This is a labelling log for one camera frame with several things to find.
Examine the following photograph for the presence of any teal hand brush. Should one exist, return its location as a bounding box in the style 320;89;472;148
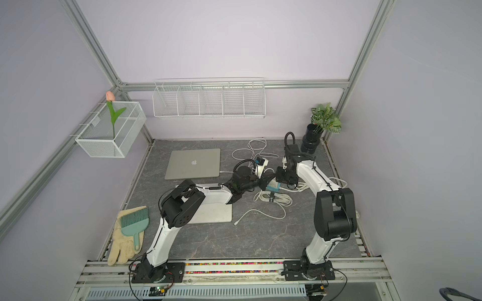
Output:
120;207;149;252

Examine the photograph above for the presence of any front silver laptop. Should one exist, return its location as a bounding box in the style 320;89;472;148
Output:
188;184;232;224

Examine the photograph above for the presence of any pink artificial tulip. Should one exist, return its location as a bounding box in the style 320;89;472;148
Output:
105;91;126;140

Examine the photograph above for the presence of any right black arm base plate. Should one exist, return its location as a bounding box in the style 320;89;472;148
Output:
281;260;335;281

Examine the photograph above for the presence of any beige work glove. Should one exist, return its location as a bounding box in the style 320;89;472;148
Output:
107;206;146;266

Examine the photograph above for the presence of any white charger brick front laptop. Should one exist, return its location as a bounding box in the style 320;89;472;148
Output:
254;157;269;178

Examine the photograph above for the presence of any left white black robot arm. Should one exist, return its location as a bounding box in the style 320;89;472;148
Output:
130;159;275;283

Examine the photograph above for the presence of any white wire wall shelf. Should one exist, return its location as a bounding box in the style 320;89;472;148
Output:
152;77;266;119

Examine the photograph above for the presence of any white mesh basket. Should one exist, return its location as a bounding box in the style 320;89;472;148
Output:
75;101;146;158

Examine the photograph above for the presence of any rear silver laptop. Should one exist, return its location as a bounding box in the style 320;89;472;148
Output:
164;149;221;180

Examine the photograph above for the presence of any white slotted cable duct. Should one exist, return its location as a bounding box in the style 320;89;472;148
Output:
85;284;308;300

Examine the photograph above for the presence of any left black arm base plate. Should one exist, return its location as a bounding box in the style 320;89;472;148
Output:
131;261;186;283

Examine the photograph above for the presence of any silver laptop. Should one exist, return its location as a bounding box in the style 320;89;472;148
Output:
188;184;232;224
164;149;221;180

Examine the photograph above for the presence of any aluminium front rail frame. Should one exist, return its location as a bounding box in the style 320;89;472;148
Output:
70;257;400;300

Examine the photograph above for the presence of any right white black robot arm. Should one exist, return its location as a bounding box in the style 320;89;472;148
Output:
276;132;357;280

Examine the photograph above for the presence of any green plant in black pot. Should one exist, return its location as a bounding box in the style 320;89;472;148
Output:
301;103;341;154

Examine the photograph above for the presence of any white cable front laptop charger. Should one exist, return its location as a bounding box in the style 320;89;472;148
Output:
233;189;294;227

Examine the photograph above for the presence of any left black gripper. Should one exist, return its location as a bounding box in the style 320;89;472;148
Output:
241;171;276;193

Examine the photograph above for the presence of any teal power strip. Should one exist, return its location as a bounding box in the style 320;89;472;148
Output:
266;179;281;193

